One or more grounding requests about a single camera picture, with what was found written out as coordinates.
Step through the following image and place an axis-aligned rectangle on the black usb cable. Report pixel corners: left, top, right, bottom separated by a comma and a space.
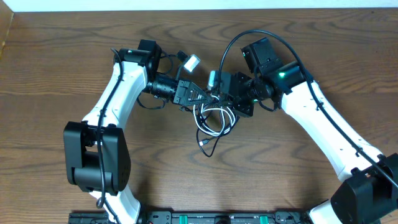
180, 93, 242, 158

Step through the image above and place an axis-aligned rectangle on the white usb cable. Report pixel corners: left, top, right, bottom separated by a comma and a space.
192, 95, 237, 147

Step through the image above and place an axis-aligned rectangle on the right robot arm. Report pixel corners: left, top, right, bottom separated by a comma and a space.
229, 37, 397, 223

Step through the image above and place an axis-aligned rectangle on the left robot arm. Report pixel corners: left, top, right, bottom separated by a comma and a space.
63, 39, 214, 223

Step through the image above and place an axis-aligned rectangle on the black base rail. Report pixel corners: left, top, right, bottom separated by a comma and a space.
67, 211, 313, 224

